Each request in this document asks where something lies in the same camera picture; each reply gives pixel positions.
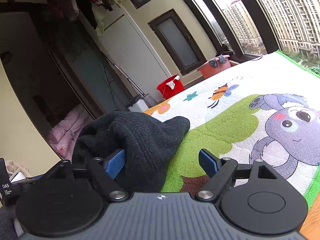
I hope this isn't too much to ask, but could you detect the red plastic bucket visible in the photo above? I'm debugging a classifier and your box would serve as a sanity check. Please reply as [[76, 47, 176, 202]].
[[156, 75, 185, 99]]

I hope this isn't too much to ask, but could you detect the grey rag on pink bucket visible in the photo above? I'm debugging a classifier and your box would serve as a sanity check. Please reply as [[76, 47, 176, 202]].
[[209, 55, 227, 68]]

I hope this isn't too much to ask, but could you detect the white rag on bucket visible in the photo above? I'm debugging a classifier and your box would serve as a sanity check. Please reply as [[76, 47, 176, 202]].
[[166, 75, 180, 90]]

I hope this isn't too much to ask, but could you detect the white mop bucket bin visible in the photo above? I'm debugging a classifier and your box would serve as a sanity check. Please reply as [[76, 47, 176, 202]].
[[126, 94, 149, 113]]

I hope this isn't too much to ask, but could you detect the pink bedding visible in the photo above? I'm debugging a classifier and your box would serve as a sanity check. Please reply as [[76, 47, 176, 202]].
[[46, 105, 93, 160]]

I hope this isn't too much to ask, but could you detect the black knit garment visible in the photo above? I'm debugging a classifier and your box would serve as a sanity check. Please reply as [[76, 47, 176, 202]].
[[72, 111, 190, 192]]

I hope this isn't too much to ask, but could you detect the cartoon play mat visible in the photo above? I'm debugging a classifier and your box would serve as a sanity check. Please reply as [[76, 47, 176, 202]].
[[148, 51, 319, 206]]

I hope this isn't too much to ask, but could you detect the dark framed small window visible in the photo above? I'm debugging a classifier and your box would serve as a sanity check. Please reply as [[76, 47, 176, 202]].
[[148, 9, 206, 75]]

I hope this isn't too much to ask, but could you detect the pink plastic bucket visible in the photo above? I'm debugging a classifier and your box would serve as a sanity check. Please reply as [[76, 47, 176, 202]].
[[196, 55, 231, 79]]

